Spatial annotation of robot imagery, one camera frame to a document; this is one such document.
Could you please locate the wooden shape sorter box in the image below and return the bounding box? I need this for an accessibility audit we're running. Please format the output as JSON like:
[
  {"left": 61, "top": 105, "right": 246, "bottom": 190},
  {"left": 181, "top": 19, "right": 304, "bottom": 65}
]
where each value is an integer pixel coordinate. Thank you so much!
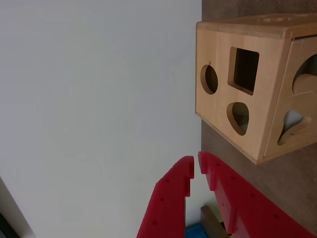
[{"left": 195, "top": 12, "right": 317, "bottom": 166}]

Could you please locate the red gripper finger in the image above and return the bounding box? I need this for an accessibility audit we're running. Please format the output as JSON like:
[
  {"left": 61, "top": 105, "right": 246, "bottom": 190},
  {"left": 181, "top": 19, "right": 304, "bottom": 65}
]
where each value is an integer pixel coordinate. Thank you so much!
[
  {"left": 197, "top": 151, "right": 317, "bottom": 238},
  {"left": 136, "top": 155, "right": 194, "bottom": 238}
]

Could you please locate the blue bar clamp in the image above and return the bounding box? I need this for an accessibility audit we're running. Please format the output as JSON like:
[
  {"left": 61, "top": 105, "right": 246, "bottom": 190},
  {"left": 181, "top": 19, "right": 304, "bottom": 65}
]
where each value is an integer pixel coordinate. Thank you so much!
[{"left": 185, "top": 224, "right": 208, "bottom": 238}]

